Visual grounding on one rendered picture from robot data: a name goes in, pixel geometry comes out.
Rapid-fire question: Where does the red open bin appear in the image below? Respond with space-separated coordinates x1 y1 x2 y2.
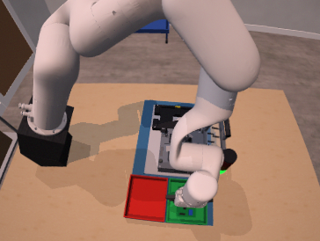
123 174 168 223

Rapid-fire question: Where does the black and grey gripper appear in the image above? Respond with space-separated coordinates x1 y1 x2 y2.
165 191 214 208

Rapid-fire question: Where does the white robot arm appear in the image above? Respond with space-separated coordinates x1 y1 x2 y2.
18 0 261 208

